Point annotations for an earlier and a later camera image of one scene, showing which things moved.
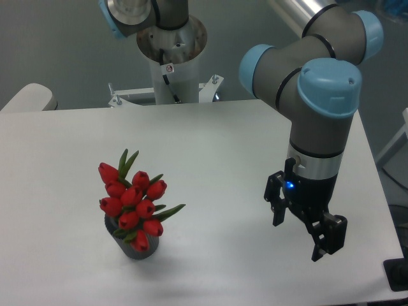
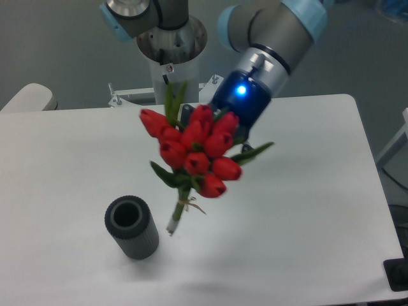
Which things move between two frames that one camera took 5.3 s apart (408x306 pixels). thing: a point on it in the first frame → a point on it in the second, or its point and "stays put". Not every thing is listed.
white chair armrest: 31,97 stays put
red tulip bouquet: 130,197 → 198,149
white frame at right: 404,129 stays put
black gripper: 308,197 → 247,95
